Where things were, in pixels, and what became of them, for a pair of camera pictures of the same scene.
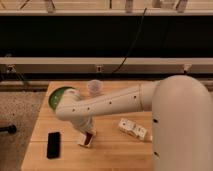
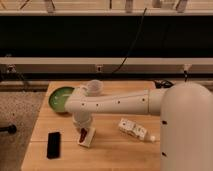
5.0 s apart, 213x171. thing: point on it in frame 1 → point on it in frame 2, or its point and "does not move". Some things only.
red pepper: [88, 138] → [83, 135]
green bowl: [56, 95] does not move
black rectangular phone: [53, 145] does not move
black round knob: [11, 129] does not move
